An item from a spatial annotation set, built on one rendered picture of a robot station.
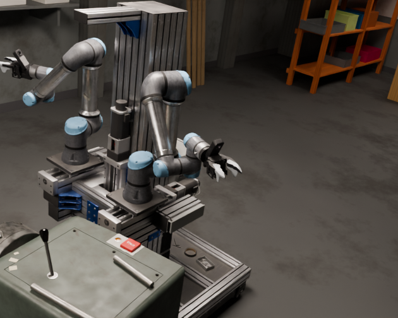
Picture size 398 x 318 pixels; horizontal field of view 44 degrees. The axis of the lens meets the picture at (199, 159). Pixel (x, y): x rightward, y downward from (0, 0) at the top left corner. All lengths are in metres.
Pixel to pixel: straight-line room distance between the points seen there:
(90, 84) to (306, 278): 2.34
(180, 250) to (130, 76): 1.64
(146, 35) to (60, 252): 1.08
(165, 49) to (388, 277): 2.83
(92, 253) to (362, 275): 2.84
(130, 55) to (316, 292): 2.39
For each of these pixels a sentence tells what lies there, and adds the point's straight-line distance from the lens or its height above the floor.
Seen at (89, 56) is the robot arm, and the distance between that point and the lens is 2.60.
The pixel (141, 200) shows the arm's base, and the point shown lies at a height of 1.18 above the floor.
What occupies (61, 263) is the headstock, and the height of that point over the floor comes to 1.25.
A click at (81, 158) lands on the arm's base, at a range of 2.75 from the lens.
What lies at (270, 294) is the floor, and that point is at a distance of 3.86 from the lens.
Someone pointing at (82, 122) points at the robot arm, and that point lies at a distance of 2.71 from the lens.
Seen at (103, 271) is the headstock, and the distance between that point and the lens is 1.88.
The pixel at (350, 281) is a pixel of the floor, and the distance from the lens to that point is 4.25.
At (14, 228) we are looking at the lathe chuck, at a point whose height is 1.23.
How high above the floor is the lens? 2.47
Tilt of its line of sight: 26 degrees down
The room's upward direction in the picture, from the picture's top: 8 degrees clockwise
